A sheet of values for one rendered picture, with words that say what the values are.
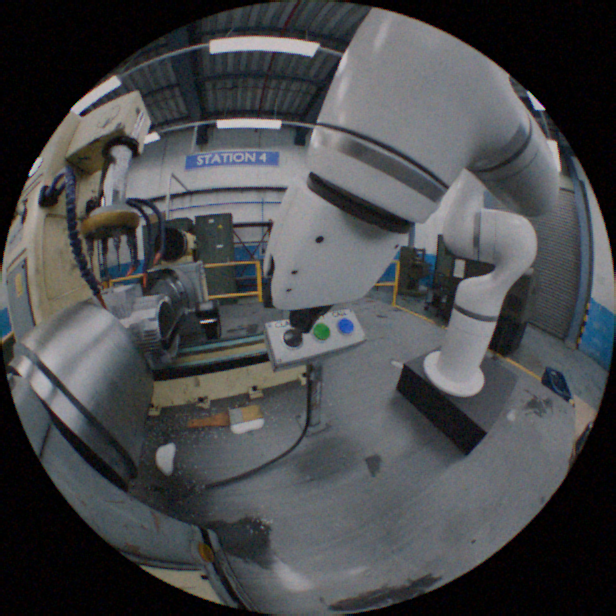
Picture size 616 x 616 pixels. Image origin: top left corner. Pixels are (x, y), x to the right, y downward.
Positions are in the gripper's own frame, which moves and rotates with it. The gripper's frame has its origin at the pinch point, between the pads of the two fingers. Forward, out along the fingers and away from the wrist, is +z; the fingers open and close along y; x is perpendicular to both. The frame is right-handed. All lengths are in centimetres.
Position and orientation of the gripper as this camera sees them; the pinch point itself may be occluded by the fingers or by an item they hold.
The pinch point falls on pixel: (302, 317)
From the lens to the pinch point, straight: 22.0
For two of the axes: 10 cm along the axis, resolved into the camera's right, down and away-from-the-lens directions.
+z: -2.8, 5.5, 7.9
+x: 3.3, 8.2, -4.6
